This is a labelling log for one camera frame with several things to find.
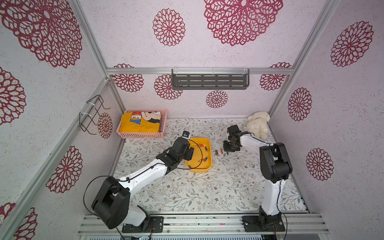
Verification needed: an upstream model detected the yellow plastic storage box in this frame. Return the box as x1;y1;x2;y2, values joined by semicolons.
186;138;213;173

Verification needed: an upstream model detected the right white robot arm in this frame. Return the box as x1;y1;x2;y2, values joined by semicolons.
224;125;293;233

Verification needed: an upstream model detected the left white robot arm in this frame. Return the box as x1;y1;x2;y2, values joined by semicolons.
92;137;194;232

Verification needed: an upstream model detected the white plush toy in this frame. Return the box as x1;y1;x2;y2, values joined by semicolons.
243;111;270;140

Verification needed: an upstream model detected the floral table mat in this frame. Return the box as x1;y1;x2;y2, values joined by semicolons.
101;117;307;213

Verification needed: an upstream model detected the pink plastic basket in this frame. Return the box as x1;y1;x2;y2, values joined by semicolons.
116;109;168;139

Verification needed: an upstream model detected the yellow folded cartoon shirt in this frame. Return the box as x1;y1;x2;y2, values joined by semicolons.
119;111;161;133

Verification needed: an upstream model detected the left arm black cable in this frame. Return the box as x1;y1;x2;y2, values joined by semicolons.
82;138;205;240

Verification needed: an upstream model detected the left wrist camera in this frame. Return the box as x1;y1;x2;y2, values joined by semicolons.
182;131;190;139

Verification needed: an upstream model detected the grey wall shelf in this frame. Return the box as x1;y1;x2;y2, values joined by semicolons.
171;69;250;91

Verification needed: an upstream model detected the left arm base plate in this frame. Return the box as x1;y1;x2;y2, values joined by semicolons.
122;216;164;234

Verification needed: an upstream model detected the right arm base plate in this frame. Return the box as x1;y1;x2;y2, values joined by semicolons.
242;215;286;233

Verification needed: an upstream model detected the black wire wall rack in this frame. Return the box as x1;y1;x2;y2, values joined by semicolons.
78;95;110;135

